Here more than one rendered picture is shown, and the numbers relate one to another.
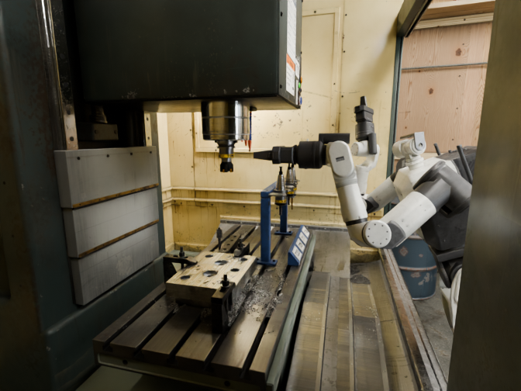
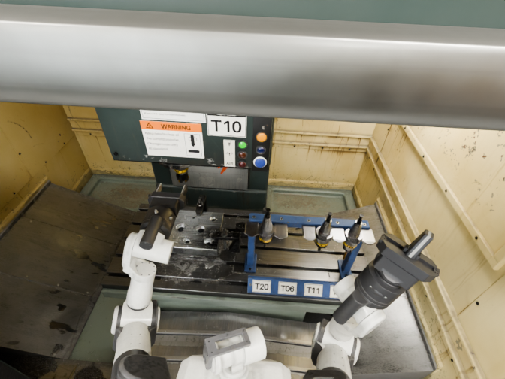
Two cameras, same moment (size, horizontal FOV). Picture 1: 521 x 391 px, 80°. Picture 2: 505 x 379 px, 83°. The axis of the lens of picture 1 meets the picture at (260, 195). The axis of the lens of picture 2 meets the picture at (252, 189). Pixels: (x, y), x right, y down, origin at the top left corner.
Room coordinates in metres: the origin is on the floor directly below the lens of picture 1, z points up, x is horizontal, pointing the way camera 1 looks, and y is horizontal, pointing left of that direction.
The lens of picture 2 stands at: (1.14, -0.77, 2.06)
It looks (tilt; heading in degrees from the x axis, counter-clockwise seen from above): 42 degrees down; 77
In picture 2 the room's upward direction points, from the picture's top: 2 degrees clockwise
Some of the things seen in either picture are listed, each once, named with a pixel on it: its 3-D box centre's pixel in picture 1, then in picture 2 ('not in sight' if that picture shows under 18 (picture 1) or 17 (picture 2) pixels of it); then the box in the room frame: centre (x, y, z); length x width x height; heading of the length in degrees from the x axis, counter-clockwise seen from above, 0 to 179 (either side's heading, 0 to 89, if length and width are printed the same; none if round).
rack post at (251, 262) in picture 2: (265, 230); (251, 244); (1.32, -0.02, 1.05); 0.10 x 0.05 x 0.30; 75
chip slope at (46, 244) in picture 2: not in sight; (73, 256); (0.42, 0.28, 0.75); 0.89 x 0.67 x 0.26; 75
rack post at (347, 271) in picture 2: (284, 208); (353, 250); (1.74, -0.13, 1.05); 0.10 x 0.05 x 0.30; 75
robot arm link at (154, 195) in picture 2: (294, 153); (163, 210); (1.01, -0.11, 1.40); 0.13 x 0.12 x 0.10; 165
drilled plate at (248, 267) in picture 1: (215, 274); (191, 231); (1.06, 0.16, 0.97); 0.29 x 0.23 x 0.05; 165
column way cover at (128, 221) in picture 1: (120, 214); (207, 151); (1.18, 0.55, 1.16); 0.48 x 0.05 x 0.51; 165
